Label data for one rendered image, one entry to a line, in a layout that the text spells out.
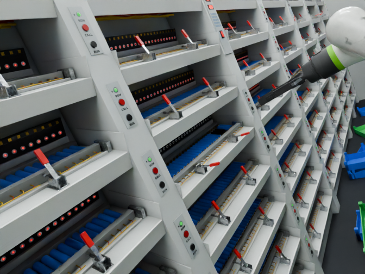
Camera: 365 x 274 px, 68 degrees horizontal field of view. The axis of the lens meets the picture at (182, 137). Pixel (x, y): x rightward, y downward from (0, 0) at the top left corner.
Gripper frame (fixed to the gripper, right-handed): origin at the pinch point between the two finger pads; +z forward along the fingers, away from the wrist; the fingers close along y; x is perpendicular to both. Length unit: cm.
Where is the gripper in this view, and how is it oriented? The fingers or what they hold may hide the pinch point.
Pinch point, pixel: (268, 97)
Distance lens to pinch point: 114.7
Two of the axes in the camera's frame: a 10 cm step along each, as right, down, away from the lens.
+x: 5.5, 8.4, 0.3
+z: -6.4, 4.0, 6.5
